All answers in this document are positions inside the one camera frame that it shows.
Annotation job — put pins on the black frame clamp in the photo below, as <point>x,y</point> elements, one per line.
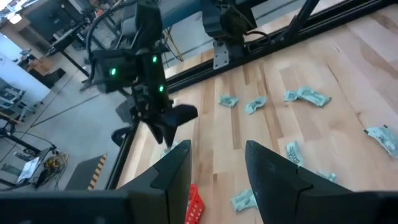
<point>121,137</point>

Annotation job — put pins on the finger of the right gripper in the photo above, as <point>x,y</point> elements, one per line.
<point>164,130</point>
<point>185,113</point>

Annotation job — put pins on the black hazard-striped floor mat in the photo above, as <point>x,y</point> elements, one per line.
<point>82,174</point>

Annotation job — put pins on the grey metal mounting bracket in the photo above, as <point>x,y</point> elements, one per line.
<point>221,56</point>

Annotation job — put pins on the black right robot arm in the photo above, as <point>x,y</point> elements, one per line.
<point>141,25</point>

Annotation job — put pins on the white flat box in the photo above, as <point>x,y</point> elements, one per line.
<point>29,169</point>

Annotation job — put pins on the brown cardboard box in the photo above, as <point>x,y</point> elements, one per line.
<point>38,66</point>

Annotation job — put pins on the red plastic basket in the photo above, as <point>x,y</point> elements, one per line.
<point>195,207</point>

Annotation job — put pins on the dark grey desk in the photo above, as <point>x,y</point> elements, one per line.
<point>183,12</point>

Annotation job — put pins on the black metal table frame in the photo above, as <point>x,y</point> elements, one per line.
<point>311,32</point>

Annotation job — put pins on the black workbench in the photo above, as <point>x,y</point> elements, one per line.
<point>70,37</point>

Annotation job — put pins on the bright ceiling light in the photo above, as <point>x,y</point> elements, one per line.
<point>14,18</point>

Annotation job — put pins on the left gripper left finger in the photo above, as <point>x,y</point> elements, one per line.
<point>109,205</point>

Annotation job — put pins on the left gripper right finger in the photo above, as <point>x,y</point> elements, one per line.
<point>311,205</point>

